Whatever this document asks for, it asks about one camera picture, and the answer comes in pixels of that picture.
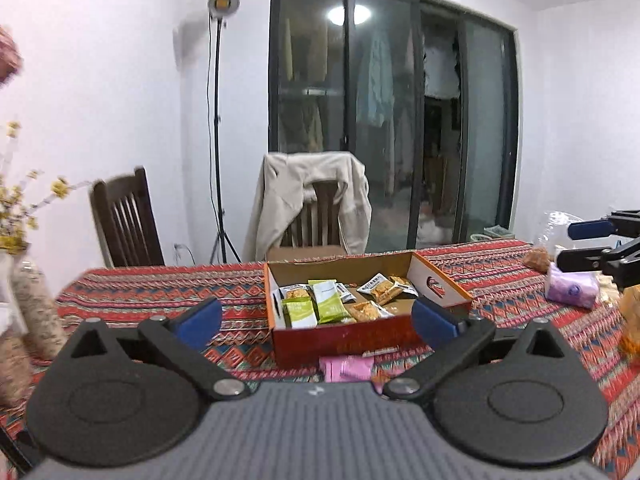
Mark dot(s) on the purple tissue pack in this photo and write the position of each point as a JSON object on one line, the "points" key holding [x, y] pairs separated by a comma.
{"points": [[572, 287]]}

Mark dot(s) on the clear plastic bag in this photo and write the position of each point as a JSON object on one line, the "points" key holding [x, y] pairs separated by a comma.
{"points": [[545, 240]]}

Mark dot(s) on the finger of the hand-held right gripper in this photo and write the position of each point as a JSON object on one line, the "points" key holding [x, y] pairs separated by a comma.
{"points": [[587, 229], [577, 260]]}

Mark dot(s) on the pile of gold white packets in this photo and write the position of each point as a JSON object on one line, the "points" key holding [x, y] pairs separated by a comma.
{"points": [[385, 287]]}

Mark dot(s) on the patterned tablecloth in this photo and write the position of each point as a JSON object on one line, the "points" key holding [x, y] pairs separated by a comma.
{"points": [[150, 290]]}

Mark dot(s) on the yellow flower sprigs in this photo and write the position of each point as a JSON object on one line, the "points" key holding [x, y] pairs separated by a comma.
{"points": [[20, 210]]}

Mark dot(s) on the beige jacket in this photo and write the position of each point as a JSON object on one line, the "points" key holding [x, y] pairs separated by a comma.
{"points": [[272, 200]]}

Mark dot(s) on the wooden chair with jacket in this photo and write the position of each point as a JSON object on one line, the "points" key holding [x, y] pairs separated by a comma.
{"points": [[317, 220]]}

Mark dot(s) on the floor lamp on tripod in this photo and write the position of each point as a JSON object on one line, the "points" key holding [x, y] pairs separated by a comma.
{"points": [[218, 135]]}

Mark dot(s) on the dark wooden chair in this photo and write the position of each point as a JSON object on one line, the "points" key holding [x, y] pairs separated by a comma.
{"points": [[127, 225]]}

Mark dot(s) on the white green snack packet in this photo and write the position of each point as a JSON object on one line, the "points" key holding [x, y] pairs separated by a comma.
{"points": [[300, 314]]}

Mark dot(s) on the lime green snack packet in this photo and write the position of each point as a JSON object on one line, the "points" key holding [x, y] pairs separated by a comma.
{"points": [[329, 302]]}

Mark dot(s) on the hanging pale blue shirt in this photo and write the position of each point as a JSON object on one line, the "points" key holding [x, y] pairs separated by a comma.
{"points": [[375, 80]]}

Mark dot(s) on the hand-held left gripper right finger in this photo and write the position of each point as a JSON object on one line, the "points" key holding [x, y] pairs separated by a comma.
{"points": [[434, 322]]}

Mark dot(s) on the hanging white garment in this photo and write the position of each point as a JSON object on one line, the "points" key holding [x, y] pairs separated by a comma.
{"points": [[442, 72]]}

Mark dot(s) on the white basket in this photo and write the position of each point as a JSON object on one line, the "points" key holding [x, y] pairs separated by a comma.
{"points": [[492, 234]]}

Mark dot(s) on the large purple snack packet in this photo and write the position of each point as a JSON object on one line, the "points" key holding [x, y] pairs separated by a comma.
{"points": [[347, 369]]}

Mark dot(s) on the small floral vase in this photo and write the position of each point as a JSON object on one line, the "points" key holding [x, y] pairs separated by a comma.
{"points": [[42, 310]]}

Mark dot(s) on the red cardboard box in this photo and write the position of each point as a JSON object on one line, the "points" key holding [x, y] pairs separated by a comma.
{"points": [[350, 344]]}

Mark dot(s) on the black framed glass door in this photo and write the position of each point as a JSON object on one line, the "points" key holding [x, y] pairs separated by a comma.
{"points": [[487, 135]]}

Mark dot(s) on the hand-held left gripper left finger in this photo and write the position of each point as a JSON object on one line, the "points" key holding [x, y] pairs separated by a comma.
{"points": [[199, 324]]}

